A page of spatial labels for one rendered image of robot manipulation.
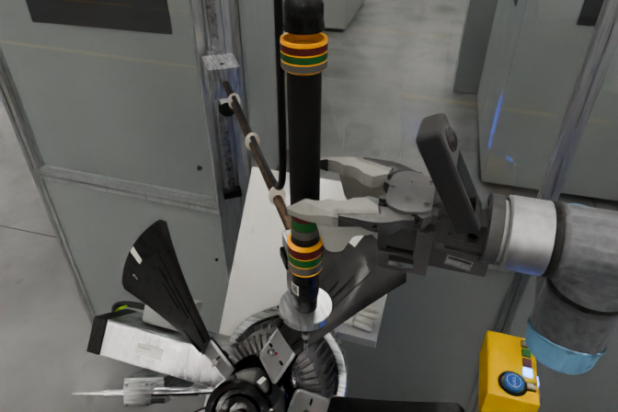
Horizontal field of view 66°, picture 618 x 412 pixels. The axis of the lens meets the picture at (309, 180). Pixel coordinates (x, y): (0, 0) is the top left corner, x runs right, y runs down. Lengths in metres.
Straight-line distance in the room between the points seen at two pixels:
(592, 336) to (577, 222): 0.13
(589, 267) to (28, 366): 2.48
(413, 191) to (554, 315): 0.19
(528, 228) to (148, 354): 0.81
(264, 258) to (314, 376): 0.28
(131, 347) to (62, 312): 1.77
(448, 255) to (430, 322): 1.19
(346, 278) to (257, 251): 0.34
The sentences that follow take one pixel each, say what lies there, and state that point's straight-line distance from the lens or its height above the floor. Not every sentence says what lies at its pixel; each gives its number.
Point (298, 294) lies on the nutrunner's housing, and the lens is 0.61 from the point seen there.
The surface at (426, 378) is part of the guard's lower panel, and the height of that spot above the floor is 0.36.
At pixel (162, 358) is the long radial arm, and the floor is 1.11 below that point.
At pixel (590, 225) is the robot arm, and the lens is 0.50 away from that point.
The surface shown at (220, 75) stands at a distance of 1.06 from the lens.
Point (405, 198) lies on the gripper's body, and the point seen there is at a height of 1.67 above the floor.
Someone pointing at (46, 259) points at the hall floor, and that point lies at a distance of 3.21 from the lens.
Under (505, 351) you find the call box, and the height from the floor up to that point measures 1.07.
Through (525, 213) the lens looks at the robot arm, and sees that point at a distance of 0.49.
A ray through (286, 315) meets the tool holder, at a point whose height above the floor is 1.46.
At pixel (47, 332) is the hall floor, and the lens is 2.79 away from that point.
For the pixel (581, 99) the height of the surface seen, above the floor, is 1.51.
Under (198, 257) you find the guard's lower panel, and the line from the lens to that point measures 1.82.
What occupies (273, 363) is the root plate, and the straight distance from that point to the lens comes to 0.86.
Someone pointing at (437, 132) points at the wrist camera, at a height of 1.75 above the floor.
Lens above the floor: 1.95
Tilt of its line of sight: 34 degrees down
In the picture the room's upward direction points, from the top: straight up
